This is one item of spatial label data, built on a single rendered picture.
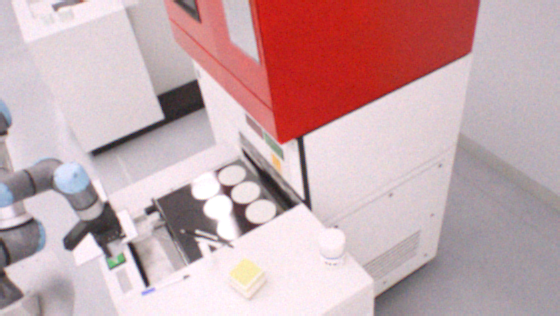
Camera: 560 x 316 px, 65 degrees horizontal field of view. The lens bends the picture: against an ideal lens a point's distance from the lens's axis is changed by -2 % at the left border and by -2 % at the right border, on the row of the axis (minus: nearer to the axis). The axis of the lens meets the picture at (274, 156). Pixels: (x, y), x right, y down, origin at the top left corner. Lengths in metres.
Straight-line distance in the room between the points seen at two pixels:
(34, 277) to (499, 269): 2.07
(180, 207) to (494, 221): 1.76
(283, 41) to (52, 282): 1.12
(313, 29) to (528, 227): 1.93
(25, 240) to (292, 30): 1.07
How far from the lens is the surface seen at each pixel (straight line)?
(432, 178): 1.87
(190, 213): 1.57
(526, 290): 2.50
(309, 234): 1.34
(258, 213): 1.50
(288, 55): 1.10
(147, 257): 1.53
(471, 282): 2.45
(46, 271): 1.76
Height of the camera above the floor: 2.02
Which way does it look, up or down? 42 degrees down
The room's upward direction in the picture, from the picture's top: 10 degrees counter-clockwise
